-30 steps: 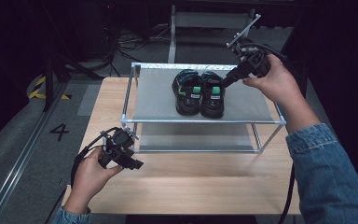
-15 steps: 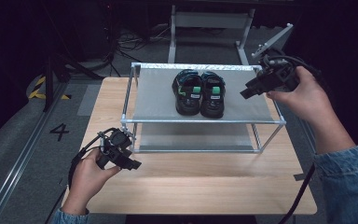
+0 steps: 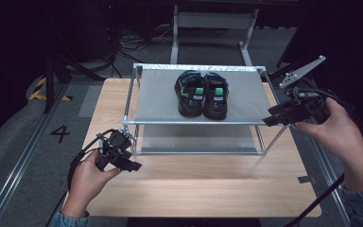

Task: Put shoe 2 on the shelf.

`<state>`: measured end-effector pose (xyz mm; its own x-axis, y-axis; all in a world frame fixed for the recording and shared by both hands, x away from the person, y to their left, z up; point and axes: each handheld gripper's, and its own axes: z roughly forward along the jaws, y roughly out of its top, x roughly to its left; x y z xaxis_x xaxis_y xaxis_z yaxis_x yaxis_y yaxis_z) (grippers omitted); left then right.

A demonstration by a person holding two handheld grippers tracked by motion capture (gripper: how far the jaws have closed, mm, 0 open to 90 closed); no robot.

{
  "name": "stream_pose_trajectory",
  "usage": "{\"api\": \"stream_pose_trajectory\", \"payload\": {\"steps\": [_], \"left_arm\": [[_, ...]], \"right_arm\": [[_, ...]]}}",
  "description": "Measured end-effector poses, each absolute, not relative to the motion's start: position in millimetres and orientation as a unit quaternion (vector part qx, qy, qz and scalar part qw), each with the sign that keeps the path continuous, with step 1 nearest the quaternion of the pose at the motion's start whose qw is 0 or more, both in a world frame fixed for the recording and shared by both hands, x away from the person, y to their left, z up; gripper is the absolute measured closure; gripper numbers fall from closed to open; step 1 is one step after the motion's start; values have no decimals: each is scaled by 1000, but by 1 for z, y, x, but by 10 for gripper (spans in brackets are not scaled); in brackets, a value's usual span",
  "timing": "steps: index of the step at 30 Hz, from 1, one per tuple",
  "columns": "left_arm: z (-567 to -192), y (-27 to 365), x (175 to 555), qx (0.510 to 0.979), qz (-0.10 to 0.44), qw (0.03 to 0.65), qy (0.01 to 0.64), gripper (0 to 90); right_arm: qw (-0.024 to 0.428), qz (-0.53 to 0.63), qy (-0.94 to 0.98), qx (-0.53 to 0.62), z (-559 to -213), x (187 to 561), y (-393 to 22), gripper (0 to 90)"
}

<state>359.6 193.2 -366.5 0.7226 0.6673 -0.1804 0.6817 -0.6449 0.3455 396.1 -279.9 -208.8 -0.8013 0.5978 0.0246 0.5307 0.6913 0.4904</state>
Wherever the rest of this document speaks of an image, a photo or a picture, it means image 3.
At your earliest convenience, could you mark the right hand-held gripper cable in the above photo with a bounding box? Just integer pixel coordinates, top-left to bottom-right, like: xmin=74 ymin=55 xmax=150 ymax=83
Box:
xmin=283 ymin=87 xmax=360 ymax=227

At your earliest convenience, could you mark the black strap sandal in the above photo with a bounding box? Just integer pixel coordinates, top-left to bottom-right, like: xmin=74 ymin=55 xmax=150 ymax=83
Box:
xmin=202 ymin=72 xmax=230 ymax=121
xmin=174 ymin=70 xmax=206 ymax=118

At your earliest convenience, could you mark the person's left hand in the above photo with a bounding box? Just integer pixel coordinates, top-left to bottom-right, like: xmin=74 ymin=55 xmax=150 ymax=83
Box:
xmin=65 ymin=150 xmax=121 ymax=206

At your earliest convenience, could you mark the person's right hand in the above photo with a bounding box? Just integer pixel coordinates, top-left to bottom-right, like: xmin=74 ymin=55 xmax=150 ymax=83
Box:
xmin=291 ymin=97 xmax=363 ymax=159

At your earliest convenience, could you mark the left hand-held gripper cable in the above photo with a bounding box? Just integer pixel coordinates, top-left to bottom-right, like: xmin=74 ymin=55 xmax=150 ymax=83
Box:
xmin=45 ymin=128 xmax=116 ymax=227

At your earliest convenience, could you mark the bundle of floor cables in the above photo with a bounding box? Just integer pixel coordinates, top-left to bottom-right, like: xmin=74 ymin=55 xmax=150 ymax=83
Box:
xmin=107 ymin=23 xmax=175 ymax=79

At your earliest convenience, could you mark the grey tape piece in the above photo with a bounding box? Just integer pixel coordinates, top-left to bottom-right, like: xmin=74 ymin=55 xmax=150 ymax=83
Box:
xmin=297 ymin=175 xmax=317 ymax=184

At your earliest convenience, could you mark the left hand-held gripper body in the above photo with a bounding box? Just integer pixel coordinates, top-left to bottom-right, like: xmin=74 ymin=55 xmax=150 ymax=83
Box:
xmin=95 ymin=128 xmax=133 ymax=173

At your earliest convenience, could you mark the yellow black hazard tape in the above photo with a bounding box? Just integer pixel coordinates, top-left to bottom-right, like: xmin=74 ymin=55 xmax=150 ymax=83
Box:
xmin=27 ymin=77 xmax=74 ymax=102

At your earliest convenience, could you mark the hand-held gripper cable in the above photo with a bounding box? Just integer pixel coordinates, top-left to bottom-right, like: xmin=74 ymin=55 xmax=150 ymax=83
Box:
xmin=283 ymin=87 xmax=360 ymax=227
xmin=45 ymin=128 xmax=116 ymax=227

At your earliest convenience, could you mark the metal frame shoe rack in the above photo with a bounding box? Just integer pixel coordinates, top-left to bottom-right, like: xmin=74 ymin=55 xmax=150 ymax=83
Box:
xmin=121 ymin=62 xmax=292 ymax=157

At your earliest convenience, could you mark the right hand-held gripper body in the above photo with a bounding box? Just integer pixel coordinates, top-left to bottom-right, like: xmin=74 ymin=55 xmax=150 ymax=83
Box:
xmin=278 ymin=55 xmax=329 ymax=125

